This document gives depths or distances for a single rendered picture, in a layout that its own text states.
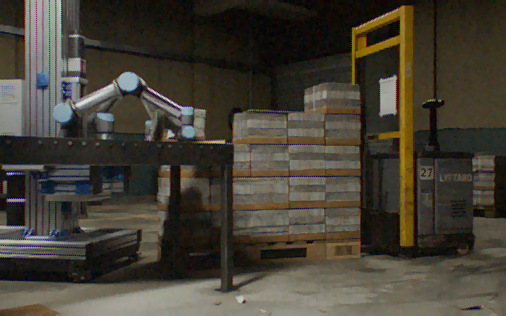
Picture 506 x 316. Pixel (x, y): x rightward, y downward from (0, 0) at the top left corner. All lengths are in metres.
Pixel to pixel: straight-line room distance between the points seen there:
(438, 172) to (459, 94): 6.06
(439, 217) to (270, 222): 1.32
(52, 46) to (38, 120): 0.48
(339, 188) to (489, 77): 6.39
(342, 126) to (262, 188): 0.78
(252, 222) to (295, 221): 0.33
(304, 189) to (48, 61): 1.93
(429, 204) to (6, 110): 3.03
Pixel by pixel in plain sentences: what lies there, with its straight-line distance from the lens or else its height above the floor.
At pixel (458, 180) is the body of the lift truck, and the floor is 0.57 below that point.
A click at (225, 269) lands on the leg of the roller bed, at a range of 3.17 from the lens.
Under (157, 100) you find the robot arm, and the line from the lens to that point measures 3.60.
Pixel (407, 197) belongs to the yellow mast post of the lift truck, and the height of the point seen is 0.45.
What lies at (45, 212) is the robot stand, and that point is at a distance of 3.94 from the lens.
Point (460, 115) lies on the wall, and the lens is 10.52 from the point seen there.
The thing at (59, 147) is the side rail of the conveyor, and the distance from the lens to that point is 2.63.
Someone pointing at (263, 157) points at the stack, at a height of 0.74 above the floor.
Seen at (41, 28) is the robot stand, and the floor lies 1.56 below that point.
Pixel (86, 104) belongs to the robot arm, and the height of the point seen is 1.04.
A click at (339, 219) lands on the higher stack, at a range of 4.30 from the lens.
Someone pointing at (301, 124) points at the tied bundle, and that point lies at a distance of 4.16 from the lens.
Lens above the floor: 0.67
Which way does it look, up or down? level
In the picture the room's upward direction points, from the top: straight up
